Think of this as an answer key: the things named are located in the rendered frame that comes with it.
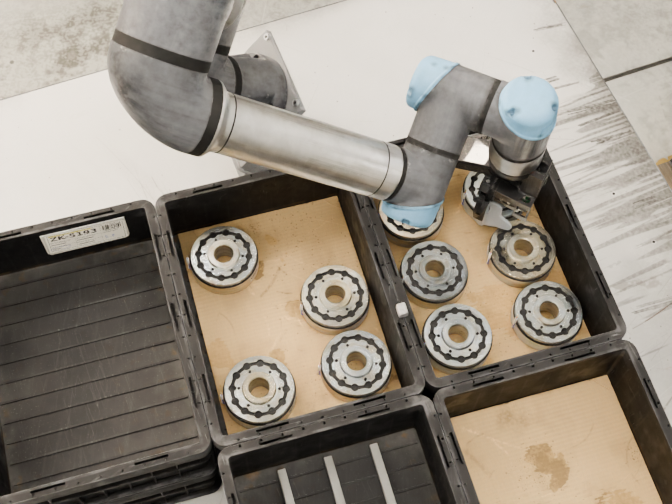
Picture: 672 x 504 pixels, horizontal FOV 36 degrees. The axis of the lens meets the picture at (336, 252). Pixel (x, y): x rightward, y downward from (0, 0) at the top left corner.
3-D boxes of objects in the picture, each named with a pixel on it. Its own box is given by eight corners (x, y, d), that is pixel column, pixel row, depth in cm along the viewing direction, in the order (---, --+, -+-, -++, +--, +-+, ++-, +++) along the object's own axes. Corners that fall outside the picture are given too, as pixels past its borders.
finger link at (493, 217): (501, 250, 162) (514, 218, 154) (467, 233, 163) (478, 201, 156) (509, 235, 164) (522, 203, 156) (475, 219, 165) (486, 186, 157)
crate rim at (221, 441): (154, 204, 157) (152, 196, 155) (345, 159, 161) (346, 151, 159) (215, 454, 140) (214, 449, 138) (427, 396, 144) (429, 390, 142)
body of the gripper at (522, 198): (523, 225, 154) (536, 191, 143) (471, 200, 156) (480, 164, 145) (545, 184, 157) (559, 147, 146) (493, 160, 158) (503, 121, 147)
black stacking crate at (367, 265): (163, 234, 165) (154, 199, 155) (342, 192, 170) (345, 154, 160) (221, 472, 148) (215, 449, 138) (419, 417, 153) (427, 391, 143)
